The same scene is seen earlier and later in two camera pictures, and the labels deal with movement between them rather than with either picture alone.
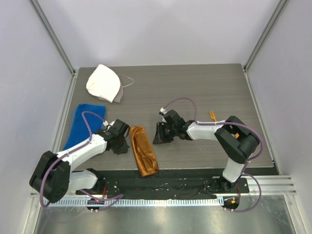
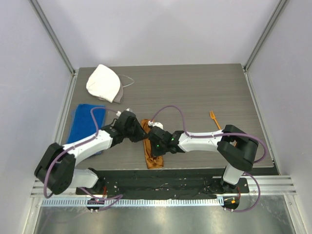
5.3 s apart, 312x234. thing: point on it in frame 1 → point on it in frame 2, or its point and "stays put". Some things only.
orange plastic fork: x=212 y=115 stays put
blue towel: x=78 y=132 stays put
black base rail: x=194 y=184 stays put
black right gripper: x=165 y=131 → x=153 y=136
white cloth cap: x=104 y=82 stays put
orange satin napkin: x=146 y=161 → x=152 y=162
